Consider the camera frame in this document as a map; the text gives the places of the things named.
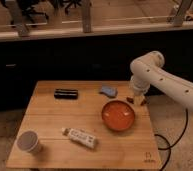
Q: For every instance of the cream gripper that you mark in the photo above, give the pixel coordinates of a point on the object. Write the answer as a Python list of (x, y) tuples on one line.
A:
[(138, 96)]

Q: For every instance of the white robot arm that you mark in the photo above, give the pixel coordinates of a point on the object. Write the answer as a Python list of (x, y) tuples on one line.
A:
[(147, 70)]

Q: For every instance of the orange ceramic bowl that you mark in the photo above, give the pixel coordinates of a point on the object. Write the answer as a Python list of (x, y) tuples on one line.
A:
[(118, 115)]

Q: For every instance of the blue sponge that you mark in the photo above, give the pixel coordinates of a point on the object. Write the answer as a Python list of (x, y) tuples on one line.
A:
[(108, 91)]

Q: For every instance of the white tube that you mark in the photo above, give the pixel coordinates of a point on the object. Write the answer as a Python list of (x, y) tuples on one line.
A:
[(80, 136)]

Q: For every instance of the wooden table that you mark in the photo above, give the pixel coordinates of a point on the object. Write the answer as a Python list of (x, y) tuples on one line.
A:
[(134, 148)]

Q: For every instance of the black rectangular box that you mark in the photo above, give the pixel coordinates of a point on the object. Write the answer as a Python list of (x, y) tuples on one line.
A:
[(66, 94)]

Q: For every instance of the white paper cup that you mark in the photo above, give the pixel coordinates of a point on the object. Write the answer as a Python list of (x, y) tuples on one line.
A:
[(29, 142)]

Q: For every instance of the black office chair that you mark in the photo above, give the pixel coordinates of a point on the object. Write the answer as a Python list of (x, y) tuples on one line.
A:
[(26, 7), (70, 3)]

